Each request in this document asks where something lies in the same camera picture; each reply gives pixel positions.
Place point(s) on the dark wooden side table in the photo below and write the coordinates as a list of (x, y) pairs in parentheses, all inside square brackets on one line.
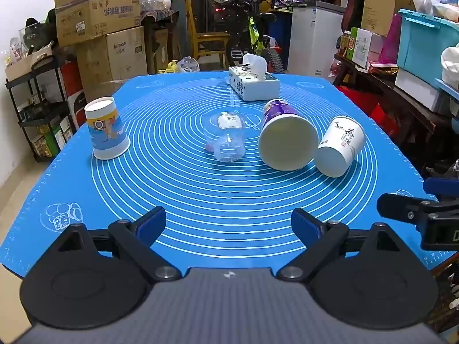
[(401, 111)]

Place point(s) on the red gift box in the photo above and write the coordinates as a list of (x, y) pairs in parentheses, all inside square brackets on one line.
[(385, 116)]

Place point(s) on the white patterned tissue box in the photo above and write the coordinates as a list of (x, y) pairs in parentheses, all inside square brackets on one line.
[(252, 86)]

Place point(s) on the closed brown cardboard box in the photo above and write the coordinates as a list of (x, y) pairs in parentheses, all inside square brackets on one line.
[(118, 55)]

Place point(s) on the open brown cardboard box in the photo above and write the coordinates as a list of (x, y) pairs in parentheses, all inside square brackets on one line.
[(96, 14)]

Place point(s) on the blue cartoon paper cup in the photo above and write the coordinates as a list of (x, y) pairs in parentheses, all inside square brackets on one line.
[(105, 129)]

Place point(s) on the teal plastic storage box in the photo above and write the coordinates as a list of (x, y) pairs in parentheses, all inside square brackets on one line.
[(419, 43)]

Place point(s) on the blue silicone baking mat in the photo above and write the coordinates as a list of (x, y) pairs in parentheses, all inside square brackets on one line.
[(215, 193)]

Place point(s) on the white chest freezer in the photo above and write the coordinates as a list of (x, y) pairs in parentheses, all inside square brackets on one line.
[(312, 43)]

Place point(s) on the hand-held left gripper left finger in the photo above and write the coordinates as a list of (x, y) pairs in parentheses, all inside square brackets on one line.
[(152, 224)]

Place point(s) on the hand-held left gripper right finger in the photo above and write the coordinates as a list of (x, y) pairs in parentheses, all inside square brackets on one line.
[(304, 226)]

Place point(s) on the black shelf cart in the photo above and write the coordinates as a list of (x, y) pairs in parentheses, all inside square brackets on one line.
[(39, 114)]

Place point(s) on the white storage box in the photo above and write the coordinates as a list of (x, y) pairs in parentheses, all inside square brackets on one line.
[(417, 87)]

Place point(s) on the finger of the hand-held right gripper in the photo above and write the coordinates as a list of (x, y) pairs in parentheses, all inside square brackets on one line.
[(439, 185), (398, 208)]

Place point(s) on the pink gift bag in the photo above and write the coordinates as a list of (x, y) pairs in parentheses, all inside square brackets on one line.
[(391, 41)]

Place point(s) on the purple paper cup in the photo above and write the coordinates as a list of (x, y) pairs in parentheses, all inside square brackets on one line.
[(287, 143)]

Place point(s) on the small beige cardboard box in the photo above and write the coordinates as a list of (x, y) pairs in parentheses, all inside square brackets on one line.
[(27, 62)]

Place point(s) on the white calligraphy paper cup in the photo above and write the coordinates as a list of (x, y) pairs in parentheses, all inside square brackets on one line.
[(340, 147)]

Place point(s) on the green and white carton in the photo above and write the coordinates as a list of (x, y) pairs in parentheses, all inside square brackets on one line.
[(360, 46)]

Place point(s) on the black and green bicycle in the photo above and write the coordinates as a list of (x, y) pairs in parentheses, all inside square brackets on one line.
[(251, 32)]

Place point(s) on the clear plastic cup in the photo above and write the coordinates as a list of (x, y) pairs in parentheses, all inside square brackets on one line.
[(226, 139)]

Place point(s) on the wooden chair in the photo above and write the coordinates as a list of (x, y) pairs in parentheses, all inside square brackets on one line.
[(208, 39)]

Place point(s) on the tall brown cardboard box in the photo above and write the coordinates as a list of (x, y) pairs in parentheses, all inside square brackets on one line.
[(380, 3)]

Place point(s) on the crumpled clear plastic bag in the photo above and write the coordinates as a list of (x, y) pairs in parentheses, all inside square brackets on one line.
[(189, 64)]

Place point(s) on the yellow toy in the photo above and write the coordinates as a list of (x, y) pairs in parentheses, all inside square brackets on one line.
[(169, 67)]

